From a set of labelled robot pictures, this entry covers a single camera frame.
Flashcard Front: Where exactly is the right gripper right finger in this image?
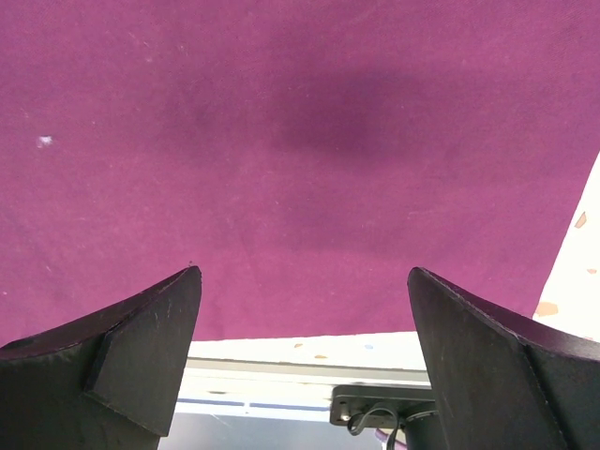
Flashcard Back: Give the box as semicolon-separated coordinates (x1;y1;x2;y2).
407;267;599;449

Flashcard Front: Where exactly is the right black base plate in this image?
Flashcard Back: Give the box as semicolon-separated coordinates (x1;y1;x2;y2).
329;384;447;450

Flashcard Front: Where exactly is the aluminium mounting rail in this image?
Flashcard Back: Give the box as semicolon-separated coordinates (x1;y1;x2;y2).
175;357;430;422

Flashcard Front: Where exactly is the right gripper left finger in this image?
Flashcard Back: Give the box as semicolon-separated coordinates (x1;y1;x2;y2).
1;266;202;449

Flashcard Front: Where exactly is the purple surgical cloth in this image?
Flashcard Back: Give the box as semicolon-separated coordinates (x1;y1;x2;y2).
1;1;599;342

